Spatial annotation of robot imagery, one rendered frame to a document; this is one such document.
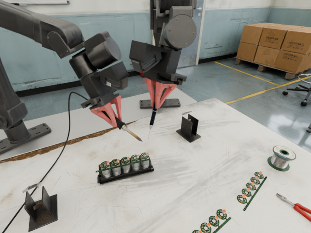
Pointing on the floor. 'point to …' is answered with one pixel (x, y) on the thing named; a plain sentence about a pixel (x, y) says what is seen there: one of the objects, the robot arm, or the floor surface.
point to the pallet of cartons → (276, 48)
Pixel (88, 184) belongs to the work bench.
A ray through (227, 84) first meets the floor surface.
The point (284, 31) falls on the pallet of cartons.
